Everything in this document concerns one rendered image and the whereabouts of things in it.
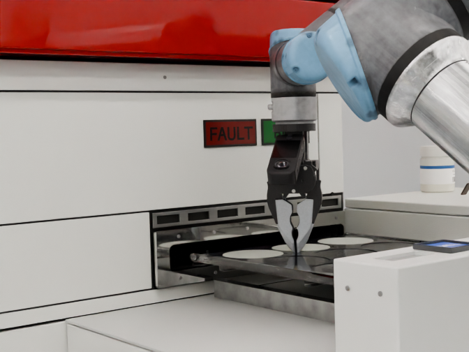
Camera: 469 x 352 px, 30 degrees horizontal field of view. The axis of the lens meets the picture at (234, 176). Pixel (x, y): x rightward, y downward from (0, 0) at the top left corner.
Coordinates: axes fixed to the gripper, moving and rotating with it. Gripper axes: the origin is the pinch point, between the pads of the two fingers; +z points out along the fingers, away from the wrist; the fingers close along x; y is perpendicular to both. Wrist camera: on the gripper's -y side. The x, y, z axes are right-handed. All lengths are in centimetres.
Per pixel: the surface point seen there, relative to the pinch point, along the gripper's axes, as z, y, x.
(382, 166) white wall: -1, 260, -9
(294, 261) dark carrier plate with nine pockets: 1.4, -8.5, -0.7
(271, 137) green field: -17.8, 16.4, 5.9
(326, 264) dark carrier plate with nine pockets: 1.4, -11.2, -6.0
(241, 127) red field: -19.7, 11.0, 10.6
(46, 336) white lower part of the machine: 11.4, -18.1, 36.4
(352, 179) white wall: 4, 245, 4
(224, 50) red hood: -32.6, 2.8, 11.6
